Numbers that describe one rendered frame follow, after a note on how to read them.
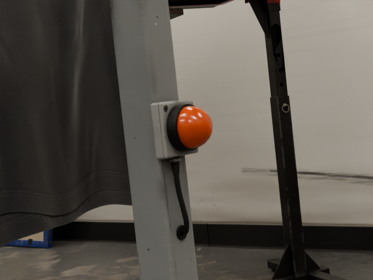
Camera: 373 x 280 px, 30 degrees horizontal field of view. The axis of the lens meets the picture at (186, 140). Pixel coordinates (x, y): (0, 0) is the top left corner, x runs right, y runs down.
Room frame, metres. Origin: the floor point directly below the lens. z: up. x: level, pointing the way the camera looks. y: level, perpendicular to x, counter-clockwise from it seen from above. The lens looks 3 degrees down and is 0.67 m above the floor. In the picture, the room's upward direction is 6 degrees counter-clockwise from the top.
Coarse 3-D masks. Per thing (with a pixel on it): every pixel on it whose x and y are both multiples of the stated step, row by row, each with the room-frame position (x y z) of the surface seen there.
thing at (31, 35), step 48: (0, 0) 0.85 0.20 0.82; (48, 0) 0.92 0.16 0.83; (96, 0) 1.01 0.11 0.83; (0, 48) 0.84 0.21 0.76; (48, 48) 0.92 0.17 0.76; (96, 48) 1.00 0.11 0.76; (0, 96) 0.84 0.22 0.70; (48, 96) 0.91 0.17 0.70; (96, 96) 0.99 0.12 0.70; (0, 144) 0.84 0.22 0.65; (48, 144) 0.90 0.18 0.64; (96, 144) 0.99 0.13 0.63; (0, 192) 0.84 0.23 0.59; (48, 192) 0.89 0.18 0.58; (96, 192) 0.98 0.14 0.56; (0, 240) 0.83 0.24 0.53
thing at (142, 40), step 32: (128, 0) 0.62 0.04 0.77; (160, 0) 0.63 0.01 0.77; (128, 32) 0.62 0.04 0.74; (160, 32) 0.63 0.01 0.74; (128, 64) 0.63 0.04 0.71; (160, 64) 0.63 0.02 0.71; (128, 96) 0.63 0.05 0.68; (160, 96) 0.62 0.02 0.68; (128, 128) 0.63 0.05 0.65; (160, 128) 0.60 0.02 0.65; (128, 160) 0.63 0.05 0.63; (160, 160) 0.61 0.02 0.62; (160, 192) 0.61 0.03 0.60; (160, 224) 0.62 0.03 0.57; (192, 224) 0.64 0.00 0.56; (160, 256) 0.62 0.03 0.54; (192, 256) 0.64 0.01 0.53
